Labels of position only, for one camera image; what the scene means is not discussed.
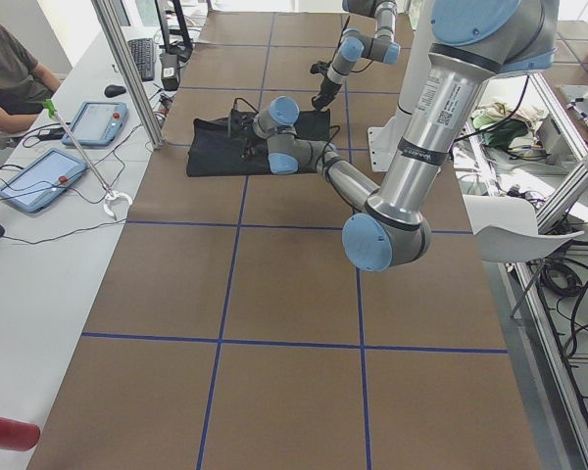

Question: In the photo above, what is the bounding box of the far teach pendant tablet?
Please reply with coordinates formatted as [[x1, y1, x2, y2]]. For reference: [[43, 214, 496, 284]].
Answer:
[[69, 101, 128, 147]]

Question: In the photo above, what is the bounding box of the aluminium frame post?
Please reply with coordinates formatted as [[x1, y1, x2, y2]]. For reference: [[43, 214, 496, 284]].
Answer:
[[91, 0, 164, 150]]

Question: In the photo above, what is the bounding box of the aluminium frame rail structure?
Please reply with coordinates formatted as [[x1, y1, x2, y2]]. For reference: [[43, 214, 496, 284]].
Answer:
[[440, 72, 588, 470]]

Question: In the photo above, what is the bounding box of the teach pendant tablet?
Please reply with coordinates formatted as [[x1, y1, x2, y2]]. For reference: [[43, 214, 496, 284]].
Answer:
[[0, 149, 88, 213], [69, 101, 128, 147]]

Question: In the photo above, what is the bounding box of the red cylinder bottle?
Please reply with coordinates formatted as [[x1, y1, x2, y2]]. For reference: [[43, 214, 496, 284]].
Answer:
[[0, 417, 41, 451]]

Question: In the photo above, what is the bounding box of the black box with label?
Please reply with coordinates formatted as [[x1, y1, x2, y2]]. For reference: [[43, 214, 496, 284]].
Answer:
[[159, 53, 180, 91]]

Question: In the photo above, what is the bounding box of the white plastic chair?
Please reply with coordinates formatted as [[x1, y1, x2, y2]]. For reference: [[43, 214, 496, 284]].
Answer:
[[463, 195, 584, 262]]

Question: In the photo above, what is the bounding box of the black computer mouse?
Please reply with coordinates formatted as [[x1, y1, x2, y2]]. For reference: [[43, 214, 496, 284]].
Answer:
[[104, 84, 126, 98]]

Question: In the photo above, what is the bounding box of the bundle of black cables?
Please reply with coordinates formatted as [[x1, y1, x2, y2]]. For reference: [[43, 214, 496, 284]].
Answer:
[[533, 258, 588, 300]]

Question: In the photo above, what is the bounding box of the pile of green white cloths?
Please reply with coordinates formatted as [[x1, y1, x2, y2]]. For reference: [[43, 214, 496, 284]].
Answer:
[[470, 102, 548, 149]]

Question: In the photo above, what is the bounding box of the black printed t-shirt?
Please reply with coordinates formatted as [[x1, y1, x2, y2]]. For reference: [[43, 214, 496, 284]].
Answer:
[[185, 108, 333, 178]]

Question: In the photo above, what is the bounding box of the near teach pendant tablet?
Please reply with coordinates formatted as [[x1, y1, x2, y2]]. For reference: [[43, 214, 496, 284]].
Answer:
[[0, 149, 88, 213]]

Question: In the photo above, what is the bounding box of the reacher grabber stick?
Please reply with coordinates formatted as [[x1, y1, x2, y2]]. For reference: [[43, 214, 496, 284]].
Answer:
[[43, 99, 132, 221]]

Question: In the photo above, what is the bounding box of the black keyboard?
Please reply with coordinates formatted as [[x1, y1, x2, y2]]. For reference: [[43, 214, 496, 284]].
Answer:
[[127, 38, 155, 81]]

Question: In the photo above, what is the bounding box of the seated person in green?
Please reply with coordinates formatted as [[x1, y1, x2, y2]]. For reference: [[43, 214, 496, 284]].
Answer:
[[0, 24, 61, 134]]

